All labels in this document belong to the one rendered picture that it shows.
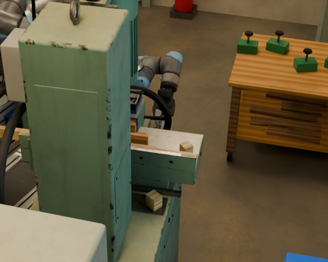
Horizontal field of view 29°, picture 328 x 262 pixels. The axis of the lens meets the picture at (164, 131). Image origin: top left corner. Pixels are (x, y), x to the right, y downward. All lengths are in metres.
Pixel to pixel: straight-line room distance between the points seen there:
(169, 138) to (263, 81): 1.17
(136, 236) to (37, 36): 0.76
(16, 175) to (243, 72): 1.26
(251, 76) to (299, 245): 0.89
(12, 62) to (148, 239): 0.72
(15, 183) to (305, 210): 1.46
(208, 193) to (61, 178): 1.72
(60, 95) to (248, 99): 2.33
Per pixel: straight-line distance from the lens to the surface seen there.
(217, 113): 3.96
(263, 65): 3.44
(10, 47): 1.59
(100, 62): 1.49
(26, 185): 3.12
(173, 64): 2.67
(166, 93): 2.52
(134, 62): 1.92
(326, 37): 4.09
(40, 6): 2.75
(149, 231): 2.02
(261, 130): 3.54
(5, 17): 2.02
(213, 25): 4.98
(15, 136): 2.24
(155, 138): 2.22
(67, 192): 1.76
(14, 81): 1.64
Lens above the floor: 2.23
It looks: 36 degrees down
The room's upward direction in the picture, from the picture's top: 2 degrees clockwise
